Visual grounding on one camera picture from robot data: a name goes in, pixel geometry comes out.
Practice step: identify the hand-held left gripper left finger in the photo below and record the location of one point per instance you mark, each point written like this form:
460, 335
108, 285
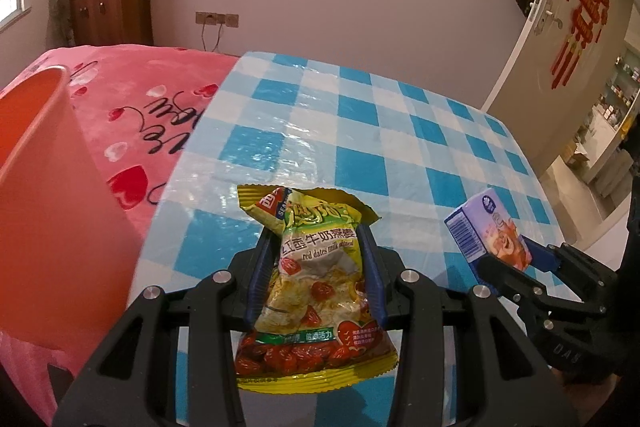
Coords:
260, 282

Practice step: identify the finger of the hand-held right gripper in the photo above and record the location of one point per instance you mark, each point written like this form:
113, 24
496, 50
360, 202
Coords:
545, 257
505, 277

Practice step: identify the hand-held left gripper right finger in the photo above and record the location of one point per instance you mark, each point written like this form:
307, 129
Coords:
372, 277

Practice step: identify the purple small carton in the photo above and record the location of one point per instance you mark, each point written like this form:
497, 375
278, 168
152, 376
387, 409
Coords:
490, 227

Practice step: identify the yellow snack packet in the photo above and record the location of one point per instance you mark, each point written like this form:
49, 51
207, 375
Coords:
315, 287

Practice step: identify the orange plastic bin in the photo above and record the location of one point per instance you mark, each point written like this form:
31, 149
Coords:
55, 217

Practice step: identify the white door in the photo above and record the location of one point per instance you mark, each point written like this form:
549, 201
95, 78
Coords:
575, 117

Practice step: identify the blue checkered tablecloth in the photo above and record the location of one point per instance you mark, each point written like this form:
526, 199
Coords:
350, 132

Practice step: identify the white display shelf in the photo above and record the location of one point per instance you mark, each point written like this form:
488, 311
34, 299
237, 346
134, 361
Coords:
615, 107

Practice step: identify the pink heart blanket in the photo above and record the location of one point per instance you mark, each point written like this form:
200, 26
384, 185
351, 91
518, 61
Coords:
150, 107

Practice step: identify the red hanging door decoration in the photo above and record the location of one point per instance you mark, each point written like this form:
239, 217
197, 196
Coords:
585, 7

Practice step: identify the wall outlet strip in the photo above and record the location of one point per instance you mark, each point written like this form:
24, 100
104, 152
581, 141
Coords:
217, 19

